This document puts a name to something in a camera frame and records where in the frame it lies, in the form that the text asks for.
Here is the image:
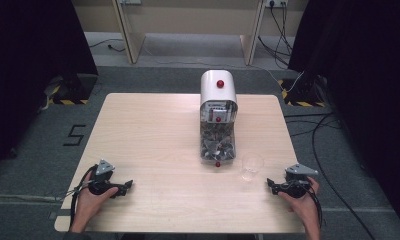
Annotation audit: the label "person's left hand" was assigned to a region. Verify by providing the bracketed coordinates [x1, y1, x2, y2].
[69, 181, 120, 233]

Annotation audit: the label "left hand-held gripper cable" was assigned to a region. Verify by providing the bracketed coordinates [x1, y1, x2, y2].
[56, 165, 99, 231]

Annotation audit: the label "right hand-held gripper cable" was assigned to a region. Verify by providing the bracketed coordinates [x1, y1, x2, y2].
[306, 182, 324, 231]

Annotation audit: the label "stand base with striped tape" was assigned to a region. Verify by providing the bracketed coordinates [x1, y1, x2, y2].
[42, 73, 100, 106]
[277, 77, 328, 108]

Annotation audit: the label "pile of dark wrapped packets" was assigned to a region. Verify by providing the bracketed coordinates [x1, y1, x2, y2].
[201, 121, 237, 162]

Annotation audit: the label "black curtain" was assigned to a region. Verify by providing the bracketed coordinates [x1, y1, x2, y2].
[0, 0, 100, 177]
[287, 0, 400, 234]

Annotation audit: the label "black cables from power strip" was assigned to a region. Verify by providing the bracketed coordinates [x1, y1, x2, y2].
[257, 2, 295, 68]

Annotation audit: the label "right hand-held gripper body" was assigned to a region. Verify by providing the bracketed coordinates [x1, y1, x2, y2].
[276, 163, 320, 200]

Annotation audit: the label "short black floor cable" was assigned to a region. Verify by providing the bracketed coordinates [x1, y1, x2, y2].
[88, 38, 126, 54]

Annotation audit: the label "beige wooden desk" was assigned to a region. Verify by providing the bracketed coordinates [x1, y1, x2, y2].
[70, 0, 310, 66]

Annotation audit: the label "hand-held gripper cable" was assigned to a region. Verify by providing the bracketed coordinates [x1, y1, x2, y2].
[306, 182, 324, 231]
[56, 165, 99, 231]

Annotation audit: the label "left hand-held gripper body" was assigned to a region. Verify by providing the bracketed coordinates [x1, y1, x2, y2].
[87, 159, 123, 198]

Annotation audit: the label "white dispenser with red knobs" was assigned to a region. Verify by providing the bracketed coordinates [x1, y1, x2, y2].
[199, 69, 239, 168]

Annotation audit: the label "white power strip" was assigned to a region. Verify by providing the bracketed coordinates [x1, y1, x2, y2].
[264, 0, 290, 9]

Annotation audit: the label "long black floor cables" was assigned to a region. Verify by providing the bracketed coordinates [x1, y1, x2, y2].
[283, 111, 377, 240]

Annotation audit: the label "person's right hand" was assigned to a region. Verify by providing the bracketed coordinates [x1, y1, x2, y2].
[277, 176, 322, 232]

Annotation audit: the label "clear plastic cup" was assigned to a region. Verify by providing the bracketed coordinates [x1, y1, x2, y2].
[240, 152, 265, 183]

